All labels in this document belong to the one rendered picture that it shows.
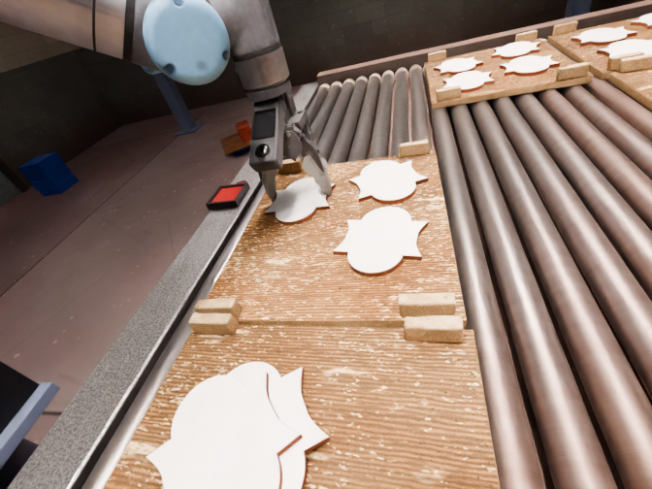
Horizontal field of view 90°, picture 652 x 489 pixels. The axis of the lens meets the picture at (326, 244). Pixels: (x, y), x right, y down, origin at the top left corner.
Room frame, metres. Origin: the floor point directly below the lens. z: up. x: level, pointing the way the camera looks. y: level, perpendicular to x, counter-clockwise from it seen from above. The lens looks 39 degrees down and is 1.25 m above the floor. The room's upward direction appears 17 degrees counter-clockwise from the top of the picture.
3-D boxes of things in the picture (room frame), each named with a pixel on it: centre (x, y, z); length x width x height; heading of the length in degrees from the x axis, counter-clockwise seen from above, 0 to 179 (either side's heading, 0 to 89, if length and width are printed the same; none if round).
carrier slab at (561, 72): (0.94, -0.61, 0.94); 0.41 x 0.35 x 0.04; 159
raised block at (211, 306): (0.31, 0.16, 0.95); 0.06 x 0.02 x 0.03; 69
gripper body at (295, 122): (0.57, 0.01, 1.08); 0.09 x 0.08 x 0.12; 160
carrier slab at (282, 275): (0.45, -0.03, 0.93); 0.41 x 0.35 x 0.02; 159
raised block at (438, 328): (0.19, -0.08, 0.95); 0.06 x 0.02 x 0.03; 68
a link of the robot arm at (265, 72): (0.56, 0.02, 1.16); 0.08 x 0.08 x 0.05
